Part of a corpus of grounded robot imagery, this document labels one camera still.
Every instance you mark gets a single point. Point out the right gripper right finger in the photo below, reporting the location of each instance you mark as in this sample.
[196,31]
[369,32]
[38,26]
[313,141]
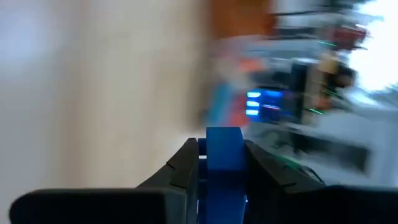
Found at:
[280,199]

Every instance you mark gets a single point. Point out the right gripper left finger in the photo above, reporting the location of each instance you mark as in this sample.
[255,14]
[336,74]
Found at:
[174,193]

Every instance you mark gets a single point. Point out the long dark blue plastic brick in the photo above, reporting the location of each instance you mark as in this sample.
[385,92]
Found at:
[225,155]

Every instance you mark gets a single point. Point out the black device with blue light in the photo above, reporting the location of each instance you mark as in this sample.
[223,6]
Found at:
[264,102]

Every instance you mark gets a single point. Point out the clear plastic container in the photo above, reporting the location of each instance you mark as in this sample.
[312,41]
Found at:
[217,62]

